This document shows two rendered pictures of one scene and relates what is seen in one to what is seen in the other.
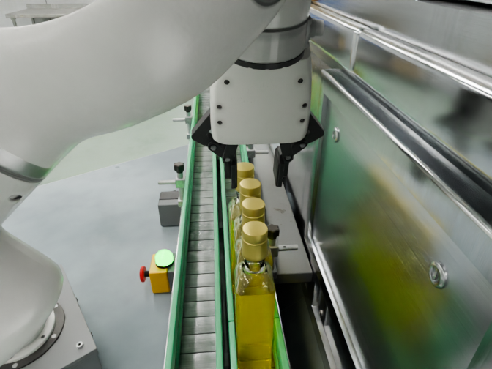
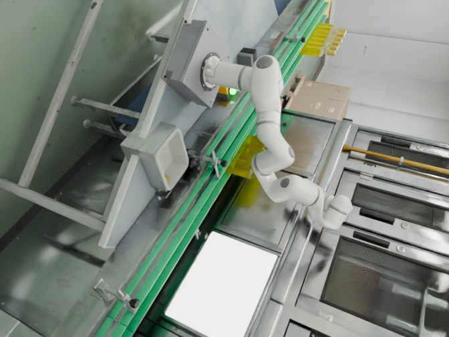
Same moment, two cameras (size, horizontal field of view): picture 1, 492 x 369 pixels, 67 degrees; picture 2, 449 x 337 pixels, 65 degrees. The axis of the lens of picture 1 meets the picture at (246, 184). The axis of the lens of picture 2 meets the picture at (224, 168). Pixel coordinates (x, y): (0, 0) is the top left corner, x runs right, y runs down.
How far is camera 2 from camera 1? 1.31 m
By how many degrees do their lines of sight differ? 44
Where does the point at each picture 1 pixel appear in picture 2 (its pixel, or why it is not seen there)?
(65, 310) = not seen: hidden behind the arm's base
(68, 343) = (210, 96)
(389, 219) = (278, 214)
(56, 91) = (313, 213)
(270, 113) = not seen: hidden behind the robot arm
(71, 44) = (319, 218)
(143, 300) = not seen: hidden behind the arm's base
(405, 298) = (264, 220)
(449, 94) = (307, 231)
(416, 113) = (303, 222)
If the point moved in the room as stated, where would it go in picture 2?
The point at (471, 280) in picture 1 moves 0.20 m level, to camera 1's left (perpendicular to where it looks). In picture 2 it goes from (276, 238) to (278, 208)
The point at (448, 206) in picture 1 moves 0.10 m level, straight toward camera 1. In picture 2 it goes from (288, 233) to (282, 241)
